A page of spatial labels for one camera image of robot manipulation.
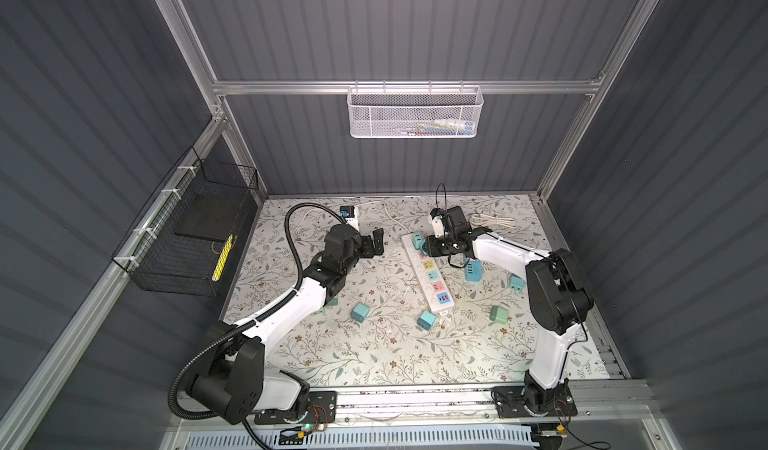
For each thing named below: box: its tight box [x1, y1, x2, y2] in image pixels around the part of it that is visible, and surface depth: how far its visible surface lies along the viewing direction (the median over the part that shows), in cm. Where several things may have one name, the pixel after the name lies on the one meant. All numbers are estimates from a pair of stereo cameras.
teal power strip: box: [465, 260, 483, 282], surface depth 98 cm
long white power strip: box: [401, 233, 455, 313], surface depth 95 cm
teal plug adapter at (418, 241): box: [412, 233, 426, 251], surface depth 101 cm
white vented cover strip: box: [183, 428, 535, 450], surface depth 71 cm
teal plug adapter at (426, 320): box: [417, 310, 437, 331], surface depth 88 cm
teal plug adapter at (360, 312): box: [350, 303, 370, 323], surface depth 90 cm
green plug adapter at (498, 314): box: [489, 305, 509, 325], surface depth 88 cm
